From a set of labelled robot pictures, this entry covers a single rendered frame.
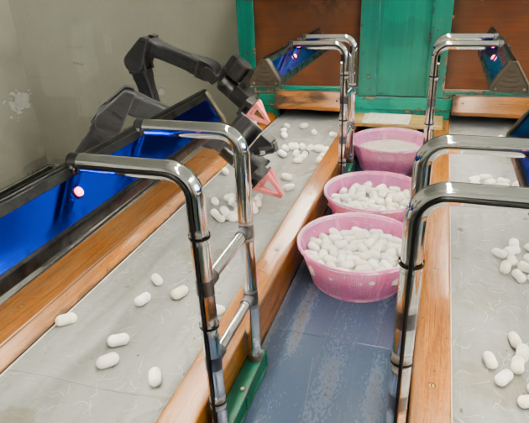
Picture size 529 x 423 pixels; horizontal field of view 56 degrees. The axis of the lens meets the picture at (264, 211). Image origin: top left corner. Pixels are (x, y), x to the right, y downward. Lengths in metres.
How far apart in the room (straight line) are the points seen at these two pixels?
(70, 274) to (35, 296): 0.08
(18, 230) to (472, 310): 0.75
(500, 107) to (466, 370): 1.30
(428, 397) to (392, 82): 1.46
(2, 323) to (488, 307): 0.87
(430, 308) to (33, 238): 0.65
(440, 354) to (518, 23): 1.41
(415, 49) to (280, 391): 1.45
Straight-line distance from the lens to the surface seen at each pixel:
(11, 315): 1.03
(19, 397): 0.89
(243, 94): 1.65
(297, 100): 2.06
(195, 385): 0.78
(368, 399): 0.88
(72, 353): 0.93
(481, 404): 0.82
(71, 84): 3.54
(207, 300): 0.63
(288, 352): 0.95
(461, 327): 0.94
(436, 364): 0.82
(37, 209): 0.58
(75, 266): 1.13
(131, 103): 1.25
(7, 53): 3.64
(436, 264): 1.06
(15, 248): 0.55
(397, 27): 2.01
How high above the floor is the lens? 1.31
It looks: 26 degrees down
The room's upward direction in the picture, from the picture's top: 3 degrees counter-clockwise
